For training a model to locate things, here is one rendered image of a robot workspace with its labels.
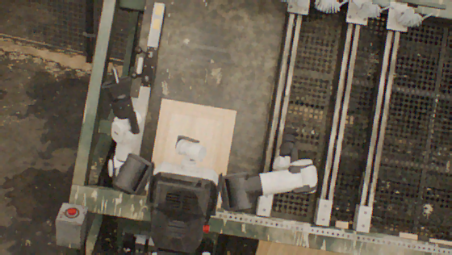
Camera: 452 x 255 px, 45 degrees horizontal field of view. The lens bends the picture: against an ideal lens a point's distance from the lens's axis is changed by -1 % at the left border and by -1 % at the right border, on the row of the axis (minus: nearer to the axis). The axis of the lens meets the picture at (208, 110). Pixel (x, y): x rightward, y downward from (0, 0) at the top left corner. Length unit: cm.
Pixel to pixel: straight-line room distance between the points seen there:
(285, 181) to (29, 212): 215
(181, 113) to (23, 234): 153
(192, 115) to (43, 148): 191
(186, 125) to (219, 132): 16
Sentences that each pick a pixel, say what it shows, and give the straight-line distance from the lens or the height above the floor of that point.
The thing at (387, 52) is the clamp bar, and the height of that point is 163.
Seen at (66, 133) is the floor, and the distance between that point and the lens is 453.
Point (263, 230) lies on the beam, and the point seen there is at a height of 86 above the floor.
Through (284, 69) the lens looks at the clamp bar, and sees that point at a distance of 272.
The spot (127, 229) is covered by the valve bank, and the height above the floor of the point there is 74.
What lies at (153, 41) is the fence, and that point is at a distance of 275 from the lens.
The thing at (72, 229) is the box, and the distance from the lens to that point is 262.
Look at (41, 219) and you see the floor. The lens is 388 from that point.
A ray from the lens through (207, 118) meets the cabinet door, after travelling 273.
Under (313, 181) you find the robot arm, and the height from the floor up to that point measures 137.
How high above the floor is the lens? 285
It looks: 35 degrees down
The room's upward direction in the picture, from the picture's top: 10 degrees clockwise
